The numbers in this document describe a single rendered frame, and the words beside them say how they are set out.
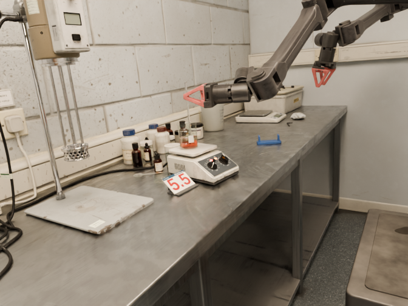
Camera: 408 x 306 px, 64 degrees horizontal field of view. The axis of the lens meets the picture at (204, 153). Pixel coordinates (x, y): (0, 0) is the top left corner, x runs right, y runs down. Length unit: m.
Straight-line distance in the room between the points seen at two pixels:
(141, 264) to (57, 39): 0.51
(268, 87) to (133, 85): 0.72
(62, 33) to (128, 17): 0.74
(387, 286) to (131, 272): 0.88
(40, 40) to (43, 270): 0.49
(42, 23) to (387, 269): 1.27
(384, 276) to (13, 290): 1.09
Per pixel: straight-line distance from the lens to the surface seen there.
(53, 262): 0.74
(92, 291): 0.63
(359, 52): 2.32
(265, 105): 2.14
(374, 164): 2.47
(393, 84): 2.37
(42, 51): 0.86
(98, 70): 1.37
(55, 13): 0.82
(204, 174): 0.98
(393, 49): 2.31
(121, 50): 1.47
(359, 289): 1.25
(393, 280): 1.31
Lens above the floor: 1.10
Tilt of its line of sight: 15 degrees down
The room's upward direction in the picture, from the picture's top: 5 degrees counter-clockwise
